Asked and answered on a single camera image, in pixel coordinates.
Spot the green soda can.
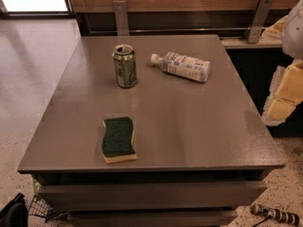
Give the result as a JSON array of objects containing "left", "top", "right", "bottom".
[{"left": 113, "top": 44, "right": 137, "bottom": 88}]

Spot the green and yellow sponge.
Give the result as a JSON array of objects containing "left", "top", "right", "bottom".
[{"left": 101, "top": 116, "right": 137, "bottom": 164}]

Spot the black object on floor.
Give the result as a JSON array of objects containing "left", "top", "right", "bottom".
[{"left": 0, "top": 193, "right": 28, "bottom": 227}]

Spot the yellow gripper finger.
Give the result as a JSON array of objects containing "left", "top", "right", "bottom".
[
  {"left": 261, "top": 60, "right": 303, "bottom": 127},
  {"left": 261, "top": 16, "right": 287, "bottom": 40}
]

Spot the left metal wall bracket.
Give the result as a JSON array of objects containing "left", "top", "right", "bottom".
[{"left": 114, "top": 0, "right": 130, "bottom": 36}]

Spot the black wire basket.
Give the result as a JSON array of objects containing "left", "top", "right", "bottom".
[{"left": 28, "top": 196, "right": 68, "bottom": 223}]

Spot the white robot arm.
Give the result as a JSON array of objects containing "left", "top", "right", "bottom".
[{"left": 261, "top": 0, "right": 303, "bottom": 127}]

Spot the clear plastic water bottle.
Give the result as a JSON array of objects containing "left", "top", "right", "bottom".
[{"left": 151, "top": 52, "right": 211, "bottom": 82}]

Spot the grey drawer cabinet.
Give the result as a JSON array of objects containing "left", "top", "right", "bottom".
[{"left": 18, "top": 35, "right": 284, "bottom": 227}]

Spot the black and white striped rod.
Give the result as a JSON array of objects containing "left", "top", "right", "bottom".
[{"left": 250, "top": 203, "right": 303, "bottom": 227}]

